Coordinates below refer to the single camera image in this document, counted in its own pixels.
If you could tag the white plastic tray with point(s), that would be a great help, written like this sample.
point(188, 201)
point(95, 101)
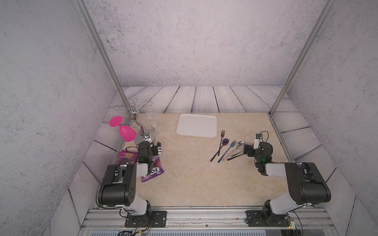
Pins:
point(204, 126)

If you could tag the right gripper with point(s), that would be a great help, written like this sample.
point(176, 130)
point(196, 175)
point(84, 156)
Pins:
point(251, 150)

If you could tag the right aluminium frame post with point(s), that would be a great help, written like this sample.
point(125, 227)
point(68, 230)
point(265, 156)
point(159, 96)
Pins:
point(314, 33)

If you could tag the pink plastic wine glass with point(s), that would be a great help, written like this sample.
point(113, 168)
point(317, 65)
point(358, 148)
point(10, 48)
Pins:
point(126, 132)

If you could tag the clear wine glass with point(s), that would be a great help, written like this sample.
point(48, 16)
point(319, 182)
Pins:
point(154, 125)

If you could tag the purple metal fork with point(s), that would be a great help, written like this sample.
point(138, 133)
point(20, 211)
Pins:
point(221, 142)

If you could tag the aluminium front rail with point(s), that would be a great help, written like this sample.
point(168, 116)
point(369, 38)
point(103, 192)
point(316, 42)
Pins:
point(212, 218)

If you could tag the left aluminium frame post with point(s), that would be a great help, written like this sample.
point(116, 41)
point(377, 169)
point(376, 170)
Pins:
point(82, 8)

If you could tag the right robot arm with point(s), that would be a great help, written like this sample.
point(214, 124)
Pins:
point(305, 183)

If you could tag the blue handled fork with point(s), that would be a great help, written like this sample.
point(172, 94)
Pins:
point(231, 146)

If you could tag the pink Lot 100 gummy bag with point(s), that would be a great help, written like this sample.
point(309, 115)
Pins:
point(125, 157)

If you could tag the purple metal spoon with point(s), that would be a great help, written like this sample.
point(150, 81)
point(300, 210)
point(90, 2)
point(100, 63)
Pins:
point(225, 142)

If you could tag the chrome glass holder stand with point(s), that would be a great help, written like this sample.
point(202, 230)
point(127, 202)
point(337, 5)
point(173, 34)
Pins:
point(135, 122)

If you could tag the purple Fox's candy bag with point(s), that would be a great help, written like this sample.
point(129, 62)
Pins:
point(157, 170)

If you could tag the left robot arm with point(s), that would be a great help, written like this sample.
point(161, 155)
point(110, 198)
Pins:
point(117, 190)

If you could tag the aluminium frame post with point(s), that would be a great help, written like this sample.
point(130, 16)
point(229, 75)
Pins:
point(314, 33)
point(82, 8)

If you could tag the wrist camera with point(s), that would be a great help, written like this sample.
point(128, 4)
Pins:
point(258, 139)
point(147, 137)

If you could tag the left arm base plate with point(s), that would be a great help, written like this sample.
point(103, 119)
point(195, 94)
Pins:
point(153, 219)

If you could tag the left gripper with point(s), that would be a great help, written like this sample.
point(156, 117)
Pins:
point(154, 149)

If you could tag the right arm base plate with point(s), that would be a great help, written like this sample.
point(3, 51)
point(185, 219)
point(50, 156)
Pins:
point(257, 218)

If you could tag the pink handled silver spoon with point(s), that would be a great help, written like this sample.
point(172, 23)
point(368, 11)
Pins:
point(238, 147)

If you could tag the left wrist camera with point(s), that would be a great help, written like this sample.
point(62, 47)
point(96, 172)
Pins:
point(147, 137)

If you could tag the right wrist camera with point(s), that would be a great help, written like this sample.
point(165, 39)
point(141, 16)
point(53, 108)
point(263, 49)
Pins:
point(258, 139)

